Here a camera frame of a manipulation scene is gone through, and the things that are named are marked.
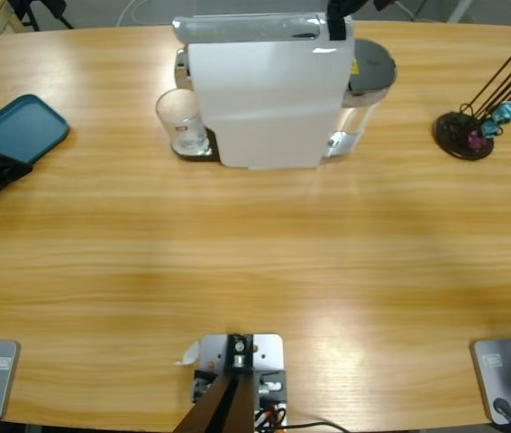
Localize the silver coffee machine lever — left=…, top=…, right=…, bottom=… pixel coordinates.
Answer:
left=171, top=12, right=324, bottom=45

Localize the white capsule coffee machine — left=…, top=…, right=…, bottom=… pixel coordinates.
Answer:
left=173, top=12, right=358, bottom=171

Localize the clear drinking glass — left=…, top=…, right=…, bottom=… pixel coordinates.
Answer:
left=154, top=88, right=209, bottom=157

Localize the teal plastic tray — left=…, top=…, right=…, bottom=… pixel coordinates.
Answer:
left=0, top=93, right=70, bottom=210

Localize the clear water tank black lid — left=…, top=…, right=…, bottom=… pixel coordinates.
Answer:
left=322, top=38, right=398, bottom=159

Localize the grey metal leg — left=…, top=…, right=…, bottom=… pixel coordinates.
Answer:
left=449, top=0, right=475, bottom=23

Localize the black chair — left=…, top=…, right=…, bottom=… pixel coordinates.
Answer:
left=9, top=0, right=76, bottom=32

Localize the black capsule holder with rods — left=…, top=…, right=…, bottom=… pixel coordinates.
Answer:
left=433, top=29, right=511, bottom=162

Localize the white paper tab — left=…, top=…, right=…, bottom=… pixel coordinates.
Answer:
left=173, top=340, right=201, bottom=367

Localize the white floor cable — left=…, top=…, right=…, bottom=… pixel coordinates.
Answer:
left=117, top=0, right=193, bottom=27

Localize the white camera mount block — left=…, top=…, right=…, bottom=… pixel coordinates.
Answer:
left=191, top=332, right=289, bottom=428

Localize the dark camera post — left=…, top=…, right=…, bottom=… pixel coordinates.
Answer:
left=176, top=332, right=257, bottom=433

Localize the orange cable bundle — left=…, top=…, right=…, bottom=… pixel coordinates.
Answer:
left=254, top=402, right=288, bottom=428

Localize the black mount cable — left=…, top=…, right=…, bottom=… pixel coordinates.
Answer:
left=281, top=420, right=353, bottom=433

